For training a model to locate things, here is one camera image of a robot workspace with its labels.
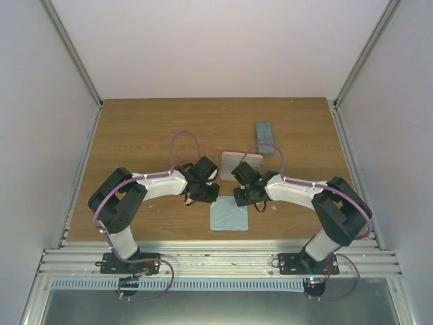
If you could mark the pink glasses case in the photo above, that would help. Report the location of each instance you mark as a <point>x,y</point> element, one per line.
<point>231,160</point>

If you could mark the aluminium corner post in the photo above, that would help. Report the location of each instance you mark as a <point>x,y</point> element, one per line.
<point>58,25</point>
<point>372,40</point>

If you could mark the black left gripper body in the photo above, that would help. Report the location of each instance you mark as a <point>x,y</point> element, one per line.
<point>203,194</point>

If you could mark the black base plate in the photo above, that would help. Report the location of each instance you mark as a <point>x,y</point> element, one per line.
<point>140,263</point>
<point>297,264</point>

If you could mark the light blue cleaning cloth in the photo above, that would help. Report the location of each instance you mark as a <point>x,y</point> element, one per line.
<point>225,215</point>

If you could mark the right aluminium corner post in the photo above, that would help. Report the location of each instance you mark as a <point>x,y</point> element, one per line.
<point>372,40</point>

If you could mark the grey slotted cable duct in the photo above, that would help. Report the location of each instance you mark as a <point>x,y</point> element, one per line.
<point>181,284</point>

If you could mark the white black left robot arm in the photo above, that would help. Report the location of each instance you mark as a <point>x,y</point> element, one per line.
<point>116,202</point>

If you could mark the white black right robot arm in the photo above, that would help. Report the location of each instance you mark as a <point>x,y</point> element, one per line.
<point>343,215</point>

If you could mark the left aluminium corner post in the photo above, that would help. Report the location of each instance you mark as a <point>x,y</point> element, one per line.
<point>58,25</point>

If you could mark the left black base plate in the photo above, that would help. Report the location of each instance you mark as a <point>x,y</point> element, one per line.
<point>140,263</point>

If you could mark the aluminium table edge rail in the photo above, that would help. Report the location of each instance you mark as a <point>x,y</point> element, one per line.
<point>220,258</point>

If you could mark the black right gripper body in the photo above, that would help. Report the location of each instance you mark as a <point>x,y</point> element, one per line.
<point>246,199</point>

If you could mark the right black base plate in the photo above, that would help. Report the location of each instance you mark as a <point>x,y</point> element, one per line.
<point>297,264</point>

